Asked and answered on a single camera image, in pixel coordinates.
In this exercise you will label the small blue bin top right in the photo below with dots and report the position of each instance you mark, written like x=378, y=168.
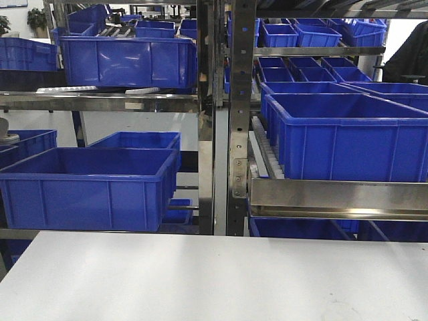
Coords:
x=317, y=36

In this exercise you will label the large blue bin lower left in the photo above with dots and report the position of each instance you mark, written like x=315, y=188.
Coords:
x=90, y=189

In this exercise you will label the small blue bin top shelf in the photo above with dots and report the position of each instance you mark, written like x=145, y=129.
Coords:
x=279, y=35

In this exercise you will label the blue crate upper far left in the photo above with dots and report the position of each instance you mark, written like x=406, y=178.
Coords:
x=24, y=54

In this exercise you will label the blue bin behind lower left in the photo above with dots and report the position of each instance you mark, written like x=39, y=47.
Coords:
x=168, y=140

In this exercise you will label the blue bin bottom right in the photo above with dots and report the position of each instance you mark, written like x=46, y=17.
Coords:
x=297, y=229

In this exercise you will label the blue bin far left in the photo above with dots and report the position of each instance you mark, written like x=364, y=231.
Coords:
x=17, y=145

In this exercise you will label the large blue bin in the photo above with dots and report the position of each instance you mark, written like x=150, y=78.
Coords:
x=132, y=62
x=90, y=189
x=348, y=137

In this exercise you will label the potted plant background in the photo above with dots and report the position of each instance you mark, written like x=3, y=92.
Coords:
x=37, y=22

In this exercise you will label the blue bin far right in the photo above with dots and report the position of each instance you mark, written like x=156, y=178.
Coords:
x=414, y=95

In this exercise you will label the large blue bin upper left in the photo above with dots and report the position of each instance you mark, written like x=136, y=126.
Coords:
x=132, y=62

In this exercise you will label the large blue bin right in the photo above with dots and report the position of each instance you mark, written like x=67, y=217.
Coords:
x=348, y=137

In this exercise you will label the steel shelf beam left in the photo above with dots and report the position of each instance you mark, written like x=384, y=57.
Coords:
x=99, y=102

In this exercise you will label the blue bin behind right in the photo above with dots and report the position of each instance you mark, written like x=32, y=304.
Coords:
x=305, y=88

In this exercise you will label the steel rack upright post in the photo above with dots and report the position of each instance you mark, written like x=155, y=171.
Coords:
x=241, y=64

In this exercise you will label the white roller track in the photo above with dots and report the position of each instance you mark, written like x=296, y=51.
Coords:
x=271, y=163

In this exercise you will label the steel shelf front rail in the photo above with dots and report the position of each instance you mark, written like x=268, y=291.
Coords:
x=359, y=200

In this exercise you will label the person in black jacket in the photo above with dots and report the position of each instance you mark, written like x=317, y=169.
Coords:
x=410, y=58

